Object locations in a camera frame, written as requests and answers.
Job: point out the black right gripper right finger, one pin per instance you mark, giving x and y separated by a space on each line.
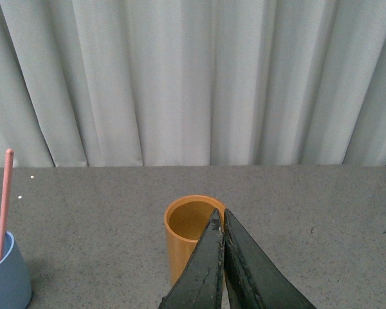
252 280

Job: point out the blue cup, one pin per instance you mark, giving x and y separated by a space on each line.
15 284

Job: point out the pink chopstick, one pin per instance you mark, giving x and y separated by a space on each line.
5 197

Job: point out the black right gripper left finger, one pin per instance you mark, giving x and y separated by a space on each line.
201 283

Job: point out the bamboo chopstick holder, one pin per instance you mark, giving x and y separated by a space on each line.
185 220

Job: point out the white curtain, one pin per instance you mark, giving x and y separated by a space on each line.
133 83

